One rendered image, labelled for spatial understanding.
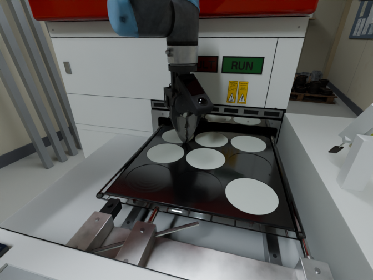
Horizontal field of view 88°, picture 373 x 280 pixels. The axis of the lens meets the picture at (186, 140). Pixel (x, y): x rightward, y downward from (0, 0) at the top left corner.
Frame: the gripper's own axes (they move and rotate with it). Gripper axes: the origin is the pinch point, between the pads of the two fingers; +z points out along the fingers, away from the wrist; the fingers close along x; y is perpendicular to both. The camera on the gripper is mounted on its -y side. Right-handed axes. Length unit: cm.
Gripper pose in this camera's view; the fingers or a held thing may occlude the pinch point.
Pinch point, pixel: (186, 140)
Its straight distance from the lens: 55.7
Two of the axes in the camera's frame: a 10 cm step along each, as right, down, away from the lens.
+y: -4.5, -4.1, 7.9
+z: 0.0, 8.9, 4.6
